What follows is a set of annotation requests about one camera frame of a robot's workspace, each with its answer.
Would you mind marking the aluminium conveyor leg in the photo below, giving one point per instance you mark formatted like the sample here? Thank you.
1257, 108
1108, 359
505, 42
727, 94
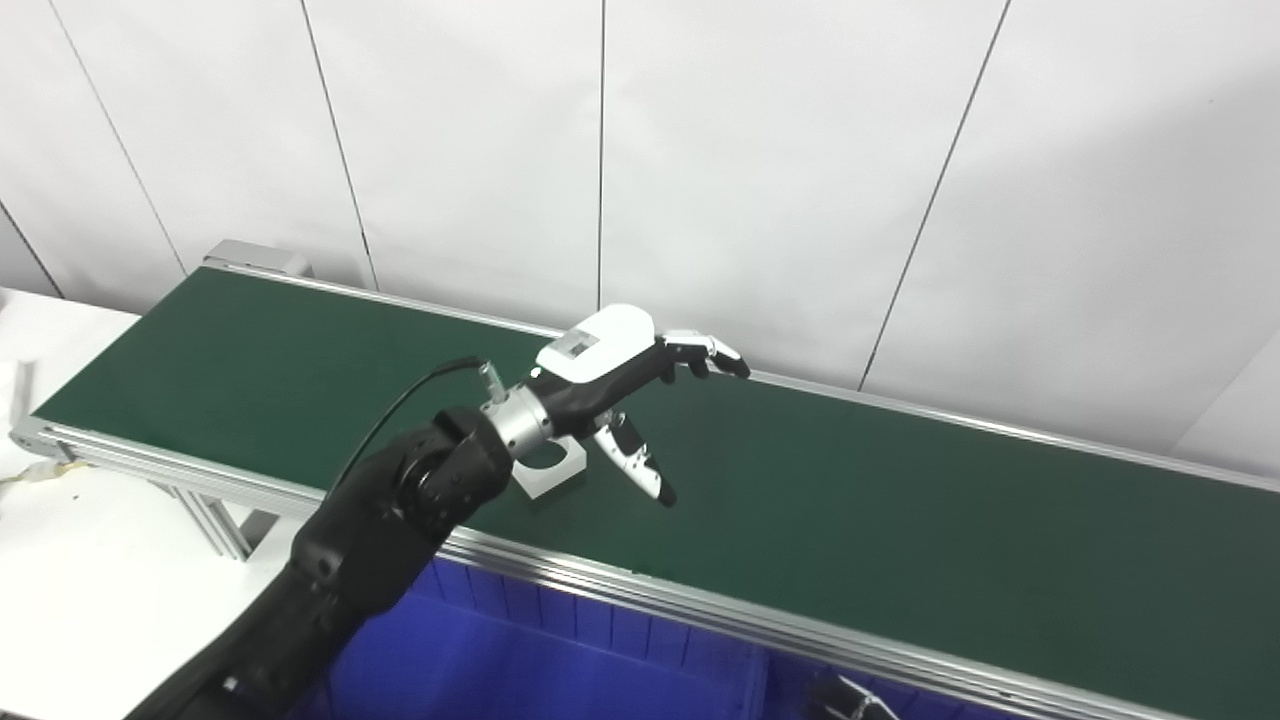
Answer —
215, 520

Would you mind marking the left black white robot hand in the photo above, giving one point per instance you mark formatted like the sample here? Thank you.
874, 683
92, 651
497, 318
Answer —
600, 350

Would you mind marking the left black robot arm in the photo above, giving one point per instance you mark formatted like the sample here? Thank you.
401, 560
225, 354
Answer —
380, 540

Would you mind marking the green conveyor belt aluminium frame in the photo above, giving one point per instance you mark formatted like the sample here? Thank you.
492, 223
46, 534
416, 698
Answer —
850, 500

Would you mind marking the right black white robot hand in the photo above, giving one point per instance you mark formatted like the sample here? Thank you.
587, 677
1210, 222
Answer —
845, 700

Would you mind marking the blue plastic bin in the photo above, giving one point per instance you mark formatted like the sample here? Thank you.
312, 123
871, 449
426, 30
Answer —
790, 690
520, 660

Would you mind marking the white square part with hole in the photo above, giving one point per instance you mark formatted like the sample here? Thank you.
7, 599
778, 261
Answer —
555, 475

